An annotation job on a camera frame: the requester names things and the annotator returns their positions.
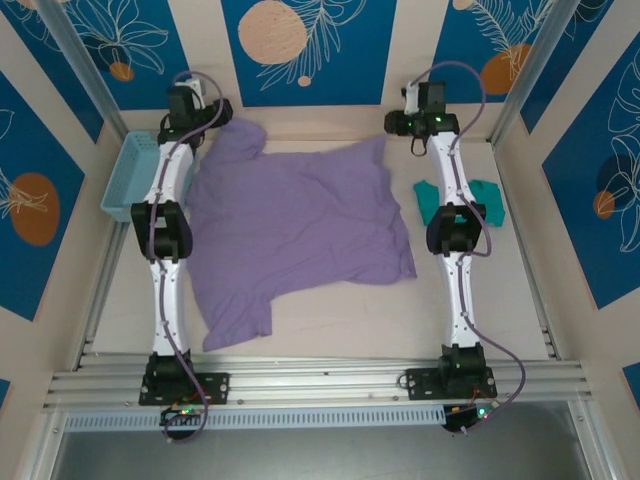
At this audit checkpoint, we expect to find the purple t-shirt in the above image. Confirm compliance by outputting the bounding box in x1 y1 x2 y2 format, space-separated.
185 118 419 352

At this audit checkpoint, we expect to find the folded teal t-shirt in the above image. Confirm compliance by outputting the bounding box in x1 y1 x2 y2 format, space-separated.
412 178 507 229

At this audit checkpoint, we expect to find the light blue plastic basket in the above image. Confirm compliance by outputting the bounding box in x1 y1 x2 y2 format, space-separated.
100 130 171 224

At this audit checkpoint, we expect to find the small controller circuit board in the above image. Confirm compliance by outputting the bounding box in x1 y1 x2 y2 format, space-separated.
442 402 501 432
159 405 207 427

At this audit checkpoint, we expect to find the aluminium frame post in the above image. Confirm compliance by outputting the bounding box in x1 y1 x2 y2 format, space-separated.
34 0 126 141
489 0 586 146

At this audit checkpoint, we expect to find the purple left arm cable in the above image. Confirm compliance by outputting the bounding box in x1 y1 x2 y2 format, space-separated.
144 71 225 447

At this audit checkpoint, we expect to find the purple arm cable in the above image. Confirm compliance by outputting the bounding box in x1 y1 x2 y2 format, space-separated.
144 71 225 447
412 60 528 436

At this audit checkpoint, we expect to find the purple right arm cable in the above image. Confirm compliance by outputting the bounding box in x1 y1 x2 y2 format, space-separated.
412 60 528 436

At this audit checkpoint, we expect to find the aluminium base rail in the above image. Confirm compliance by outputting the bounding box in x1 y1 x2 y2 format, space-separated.
42 355 596 411

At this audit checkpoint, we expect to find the grey slotted cable duct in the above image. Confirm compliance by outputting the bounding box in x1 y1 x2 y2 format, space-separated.
63 404 447 432

